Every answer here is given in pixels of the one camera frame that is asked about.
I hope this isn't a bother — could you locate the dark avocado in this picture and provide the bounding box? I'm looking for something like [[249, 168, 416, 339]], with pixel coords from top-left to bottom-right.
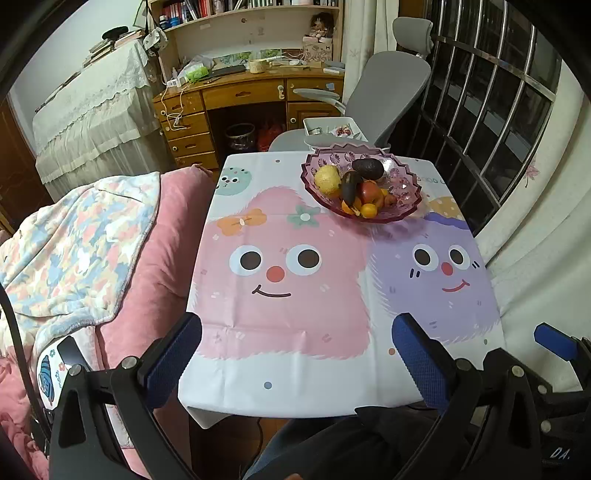
[[352, 158, 385, 181]]

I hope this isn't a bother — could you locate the row of books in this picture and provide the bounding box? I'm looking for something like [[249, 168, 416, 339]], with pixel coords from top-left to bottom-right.
[[159, 0, 340, 29]]

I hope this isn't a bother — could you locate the pink bed with floral blanket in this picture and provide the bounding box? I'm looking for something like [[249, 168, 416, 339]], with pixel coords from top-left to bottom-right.
[[0, 164, 218, 480]]

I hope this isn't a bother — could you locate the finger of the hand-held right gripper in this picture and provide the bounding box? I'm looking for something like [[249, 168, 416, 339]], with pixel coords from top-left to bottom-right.
[[534, 323, 591, 370]]

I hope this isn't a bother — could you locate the white cable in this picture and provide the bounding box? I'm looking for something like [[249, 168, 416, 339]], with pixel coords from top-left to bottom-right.
[[161, 83, 190, 132]]

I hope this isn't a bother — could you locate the white pad with blue drawing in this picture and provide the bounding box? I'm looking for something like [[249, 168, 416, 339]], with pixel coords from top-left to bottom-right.
[[34, 335, 93, 409]]

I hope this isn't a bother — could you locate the white plastic tray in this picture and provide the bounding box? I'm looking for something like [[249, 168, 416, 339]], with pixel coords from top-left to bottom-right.
[[303, 117, 368, 149]]

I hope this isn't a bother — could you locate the pink glass bowl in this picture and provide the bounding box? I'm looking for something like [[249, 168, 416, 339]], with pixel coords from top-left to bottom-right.
[[301, 142, 424, 224]]

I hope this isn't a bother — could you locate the grey office chair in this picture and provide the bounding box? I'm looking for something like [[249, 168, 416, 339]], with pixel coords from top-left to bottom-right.
[[268, 17, 435, 153]]

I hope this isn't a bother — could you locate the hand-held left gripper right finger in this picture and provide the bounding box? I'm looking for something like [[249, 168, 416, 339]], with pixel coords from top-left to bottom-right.
[[392, 313, 542, 480]]

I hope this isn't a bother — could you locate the pink box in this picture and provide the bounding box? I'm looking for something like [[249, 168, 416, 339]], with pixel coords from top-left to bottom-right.
[[302, 36, 334, 63]]

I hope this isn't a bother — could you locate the dark overripe banana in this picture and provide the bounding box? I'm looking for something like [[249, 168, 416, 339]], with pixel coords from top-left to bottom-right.
[[341, 171, 362, 207]]

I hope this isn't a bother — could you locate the lace covered cabinet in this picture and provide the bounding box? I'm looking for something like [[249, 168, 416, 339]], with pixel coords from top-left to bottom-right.
[[31, 37, 178, 201]]

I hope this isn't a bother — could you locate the green plastic bag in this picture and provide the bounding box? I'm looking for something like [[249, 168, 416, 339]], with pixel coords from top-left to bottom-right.
[[178, 55, 215, 84]]

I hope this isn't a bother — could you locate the dark waste bin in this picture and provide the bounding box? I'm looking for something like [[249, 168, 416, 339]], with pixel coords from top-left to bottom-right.
[[225, 123, 257, 153]]

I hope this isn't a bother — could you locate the metal window grille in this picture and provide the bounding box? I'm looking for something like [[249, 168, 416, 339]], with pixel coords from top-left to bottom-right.
[[397, 0, 561, 234]]

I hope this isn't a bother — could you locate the red bag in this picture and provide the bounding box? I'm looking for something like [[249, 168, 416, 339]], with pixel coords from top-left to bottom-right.
[[257, 121, 286, 152]]

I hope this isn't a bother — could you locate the brown haired doll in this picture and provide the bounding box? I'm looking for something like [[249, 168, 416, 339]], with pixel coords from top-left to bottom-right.
[[308, 13, 331, 40]]

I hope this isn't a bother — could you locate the pastel floral blanket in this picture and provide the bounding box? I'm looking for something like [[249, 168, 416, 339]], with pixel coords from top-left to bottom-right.
[[0, 173, 162, 352]]

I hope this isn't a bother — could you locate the black phone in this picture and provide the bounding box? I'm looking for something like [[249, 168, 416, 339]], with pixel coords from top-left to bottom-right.
[[58, 335, 92, 371]]

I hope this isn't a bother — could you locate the cartoon printed tablecloth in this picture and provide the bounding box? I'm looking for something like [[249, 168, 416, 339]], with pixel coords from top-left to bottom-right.
[[178, 152, 506, 428]]

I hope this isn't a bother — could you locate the stack of books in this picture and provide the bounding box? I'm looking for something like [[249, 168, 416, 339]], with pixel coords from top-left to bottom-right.
[[82, 28, 148, 68]]

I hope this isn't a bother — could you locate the black cable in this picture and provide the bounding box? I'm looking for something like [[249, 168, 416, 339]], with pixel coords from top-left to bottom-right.
[[0, 281, 54, 444]]

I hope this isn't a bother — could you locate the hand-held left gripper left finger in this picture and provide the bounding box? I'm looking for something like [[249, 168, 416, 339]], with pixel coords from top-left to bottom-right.
[[48, 313, 204, 480]]

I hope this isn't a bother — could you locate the yellow pear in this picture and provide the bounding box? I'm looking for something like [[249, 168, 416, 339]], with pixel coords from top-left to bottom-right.
[[315, 165, 343, 195]]

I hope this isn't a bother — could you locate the white floral curtain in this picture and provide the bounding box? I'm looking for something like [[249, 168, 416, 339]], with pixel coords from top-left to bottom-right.
[[344, 0, 403, 63]]

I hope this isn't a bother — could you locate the wooden desk with drawers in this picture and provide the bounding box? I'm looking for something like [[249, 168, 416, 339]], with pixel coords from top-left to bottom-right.
[[148, 0, 347, 171]]

